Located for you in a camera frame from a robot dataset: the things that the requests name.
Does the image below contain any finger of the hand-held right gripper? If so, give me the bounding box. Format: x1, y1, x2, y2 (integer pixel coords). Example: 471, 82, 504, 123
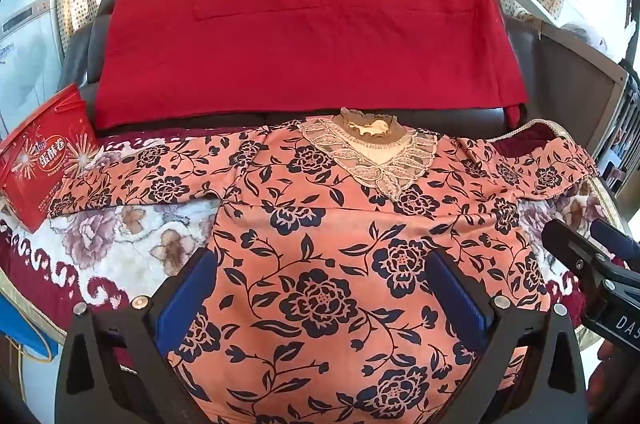
542, 218, 617, 291
589, 219, 640, 263

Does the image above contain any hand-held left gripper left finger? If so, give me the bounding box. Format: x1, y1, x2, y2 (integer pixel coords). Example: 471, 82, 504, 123
55, 246, 221, 424

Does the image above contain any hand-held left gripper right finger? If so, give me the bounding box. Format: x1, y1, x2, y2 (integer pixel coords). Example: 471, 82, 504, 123
425, 248, 589, 424

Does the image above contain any orange floral blouse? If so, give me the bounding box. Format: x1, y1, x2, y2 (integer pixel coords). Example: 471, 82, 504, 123
47, 106, 601, 424

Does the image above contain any person's right forearm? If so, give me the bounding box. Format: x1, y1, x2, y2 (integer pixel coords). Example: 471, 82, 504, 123
585, 341, 640, 424

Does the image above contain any floral fleece blanket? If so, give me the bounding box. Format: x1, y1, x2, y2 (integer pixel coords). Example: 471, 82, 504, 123
0, 119, 627, 355

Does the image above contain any grey slatted crate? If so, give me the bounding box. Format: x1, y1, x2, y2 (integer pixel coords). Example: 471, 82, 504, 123
594, 73, 640, 187

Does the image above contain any blue bag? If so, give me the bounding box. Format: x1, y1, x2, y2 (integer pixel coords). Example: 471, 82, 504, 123
0, 293, 67, 366

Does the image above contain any white table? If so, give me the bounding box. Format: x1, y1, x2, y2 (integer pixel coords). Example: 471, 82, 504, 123
479, 0, 632, 97

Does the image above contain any red gift box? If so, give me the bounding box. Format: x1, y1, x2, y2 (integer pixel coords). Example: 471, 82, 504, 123
0, 84, 101, 235

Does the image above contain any black leather sofa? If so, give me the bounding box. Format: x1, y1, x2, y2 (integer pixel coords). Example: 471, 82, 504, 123
60, 0, 543, 140

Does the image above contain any red quilted blanket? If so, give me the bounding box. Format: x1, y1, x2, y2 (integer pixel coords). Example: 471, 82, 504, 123
94, 0, 532, 131

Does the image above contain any white appliance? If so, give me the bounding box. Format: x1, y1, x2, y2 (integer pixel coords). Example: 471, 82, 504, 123
0, 0, 67, 132

